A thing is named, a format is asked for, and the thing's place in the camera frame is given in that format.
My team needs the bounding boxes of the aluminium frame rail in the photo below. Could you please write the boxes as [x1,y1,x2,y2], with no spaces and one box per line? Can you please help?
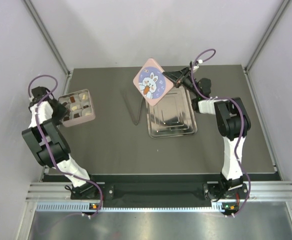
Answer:
[26,181,292,202]

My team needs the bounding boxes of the milk chocolate block top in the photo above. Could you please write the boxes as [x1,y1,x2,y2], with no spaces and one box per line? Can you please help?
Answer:
[69,97,76,103]

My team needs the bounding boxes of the left aluminium corner post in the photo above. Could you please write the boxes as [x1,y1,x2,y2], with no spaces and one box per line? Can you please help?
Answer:
[21,0,71,76]

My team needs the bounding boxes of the steel serving tray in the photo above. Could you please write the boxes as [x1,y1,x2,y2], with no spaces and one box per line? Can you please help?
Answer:
[145,87,198,139]

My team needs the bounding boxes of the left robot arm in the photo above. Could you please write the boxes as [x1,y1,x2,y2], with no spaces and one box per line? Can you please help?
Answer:
[21,97,100,199]

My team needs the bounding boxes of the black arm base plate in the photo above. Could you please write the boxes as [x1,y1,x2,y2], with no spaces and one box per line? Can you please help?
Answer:
[70,181,251,201]

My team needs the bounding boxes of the right aluminium corner post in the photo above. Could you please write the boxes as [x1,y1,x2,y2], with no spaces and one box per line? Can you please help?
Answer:
[243,0,292,75]

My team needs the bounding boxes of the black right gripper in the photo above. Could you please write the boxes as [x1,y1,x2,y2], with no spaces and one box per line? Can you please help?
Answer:
[162,66,200,98]

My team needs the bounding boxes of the grey slotted cable duct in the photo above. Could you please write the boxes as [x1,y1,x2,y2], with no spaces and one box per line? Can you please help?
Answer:
[36,202,225,213]

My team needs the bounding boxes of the pink chocolate tin box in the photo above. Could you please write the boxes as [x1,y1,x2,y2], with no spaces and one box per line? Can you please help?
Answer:
[58,89,96,128]

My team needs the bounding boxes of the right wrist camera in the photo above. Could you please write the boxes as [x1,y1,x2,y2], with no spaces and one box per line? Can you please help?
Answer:
[189,59,203,73]

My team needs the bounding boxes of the silver tin lid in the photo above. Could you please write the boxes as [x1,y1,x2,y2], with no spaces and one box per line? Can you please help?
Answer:
[133,58,174,107]

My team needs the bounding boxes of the steel tongs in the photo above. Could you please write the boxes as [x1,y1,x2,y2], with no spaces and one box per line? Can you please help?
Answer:
[120,89,144,126]

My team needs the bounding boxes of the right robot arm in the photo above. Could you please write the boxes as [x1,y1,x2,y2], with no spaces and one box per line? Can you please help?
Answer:
[163,66,251,202]

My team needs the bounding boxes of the aluminium corner post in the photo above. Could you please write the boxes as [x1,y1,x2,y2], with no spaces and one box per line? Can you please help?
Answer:
[21,0,71,76]
[243,0,292,75]

